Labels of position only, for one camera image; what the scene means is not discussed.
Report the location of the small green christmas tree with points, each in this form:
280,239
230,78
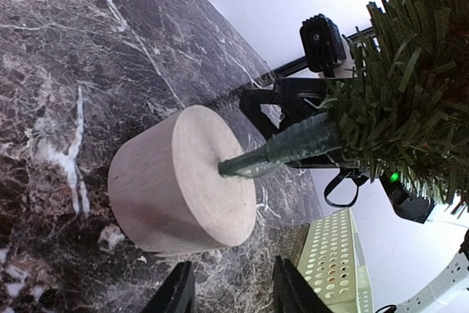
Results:
402,114

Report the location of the pink tree pot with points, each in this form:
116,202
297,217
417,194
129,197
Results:
166,193

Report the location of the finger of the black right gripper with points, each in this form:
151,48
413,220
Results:
289,101

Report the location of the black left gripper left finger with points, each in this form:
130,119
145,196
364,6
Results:
176,294

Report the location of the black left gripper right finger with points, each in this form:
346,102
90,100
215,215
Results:
292,293

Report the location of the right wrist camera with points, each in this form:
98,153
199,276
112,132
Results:
322,36

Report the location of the green perforated plastic basket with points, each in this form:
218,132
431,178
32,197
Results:
333,264

